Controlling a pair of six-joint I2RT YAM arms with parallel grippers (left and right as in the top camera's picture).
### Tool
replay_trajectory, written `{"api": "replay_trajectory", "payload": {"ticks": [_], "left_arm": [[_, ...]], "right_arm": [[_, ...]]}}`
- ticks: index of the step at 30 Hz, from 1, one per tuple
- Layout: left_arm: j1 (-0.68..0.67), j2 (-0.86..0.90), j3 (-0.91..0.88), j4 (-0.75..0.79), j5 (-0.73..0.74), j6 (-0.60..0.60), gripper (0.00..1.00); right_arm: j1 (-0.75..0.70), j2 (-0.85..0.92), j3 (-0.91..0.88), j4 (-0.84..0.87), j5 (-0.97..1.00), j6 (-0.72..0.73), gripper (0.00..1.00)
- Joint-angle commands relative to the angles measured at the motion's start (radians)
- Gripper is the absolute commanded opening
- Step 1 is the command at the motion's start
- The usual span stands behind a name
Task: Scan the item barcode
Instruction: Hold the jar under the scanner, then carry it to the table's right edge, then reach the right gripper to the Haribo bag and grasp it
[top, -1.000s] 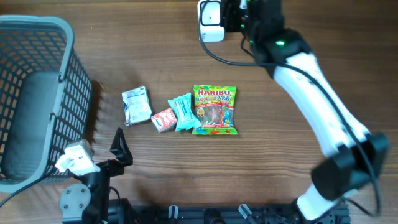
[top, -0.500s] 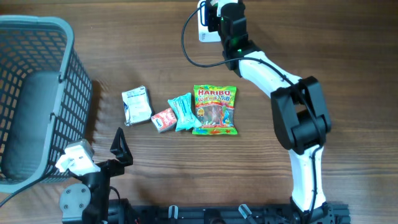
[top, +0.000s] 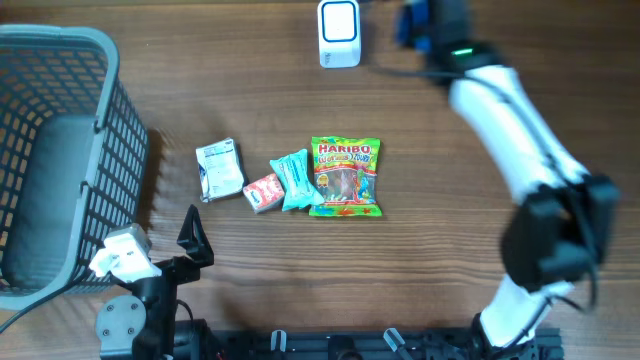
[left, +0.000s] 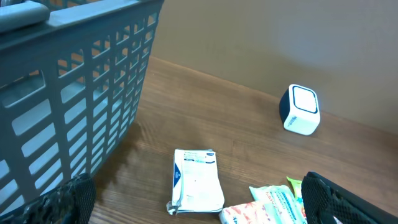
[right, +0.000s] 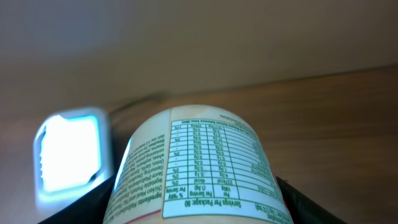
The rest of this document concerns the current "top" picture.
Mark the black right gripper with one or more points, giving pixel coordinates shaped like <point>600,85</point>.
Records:
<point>409,16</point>

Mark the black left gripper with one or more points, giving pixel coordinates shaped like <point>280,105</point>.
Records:
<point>193,241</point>

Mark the white tag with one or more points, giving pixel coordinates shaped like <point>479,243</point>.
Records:
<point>220,170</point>

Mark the red small carton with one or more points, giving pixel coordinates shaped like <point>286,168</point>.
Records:
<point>264,193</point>

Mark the teal snack packet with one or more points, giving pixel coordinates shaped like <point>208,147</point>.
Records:
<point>292,172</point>

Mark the Haribo gummy bag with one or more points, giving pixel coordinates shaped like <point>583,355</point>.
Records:
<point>345,174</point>

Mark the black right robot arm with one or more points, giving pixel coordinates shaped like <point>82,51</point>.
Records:
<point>561,228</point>

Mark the white barcode scanner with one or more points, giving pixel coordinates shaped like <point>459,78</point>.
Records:
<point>339,33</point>

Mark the grey plastic basket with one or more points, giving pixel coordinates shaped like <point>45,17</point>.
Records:
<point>73,156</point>

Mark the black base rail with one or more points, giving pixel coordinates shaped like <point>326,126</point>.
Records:
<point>350,345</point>

